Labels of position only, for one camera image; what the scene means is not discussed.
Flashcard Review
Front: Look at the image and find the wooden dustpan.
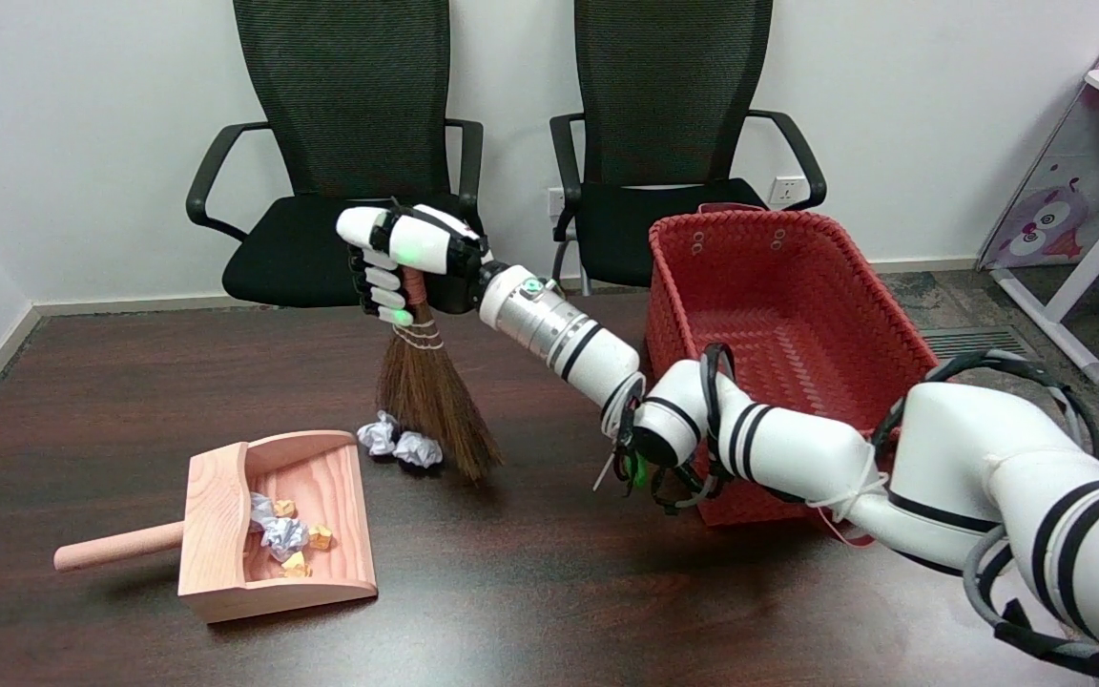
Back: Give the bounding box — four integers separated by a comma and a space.
53, 430, 379, 625

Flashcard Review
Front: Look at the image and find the white desk leg frame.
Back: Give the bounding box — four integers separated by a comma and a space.
991, 167, 1099, 387

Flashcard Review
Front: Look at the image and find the red woven basket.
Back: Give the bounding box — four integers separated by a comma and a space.
645, 202, 942, 529

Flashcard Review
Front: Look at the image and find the metal floor vent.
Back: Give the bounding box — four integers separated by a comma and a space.
920, 327, 1037, 362

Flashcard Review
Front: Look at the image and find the black mesh office chair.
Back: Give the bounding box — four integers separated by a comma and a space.
549, 0, 827, 295
186, 0, 491, 308

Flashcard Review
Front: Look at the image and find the pink cartoon owl panel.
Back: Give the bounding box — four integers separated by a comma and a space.
977, 91, 1099, 271

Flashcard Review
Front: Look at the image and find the brown straw hand broom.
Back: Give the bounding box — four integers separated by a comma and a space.
376, 267, 503, 483

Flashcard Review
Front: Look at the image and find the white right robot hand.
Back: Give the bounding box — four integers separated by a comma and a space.
335, 200, 505, 327

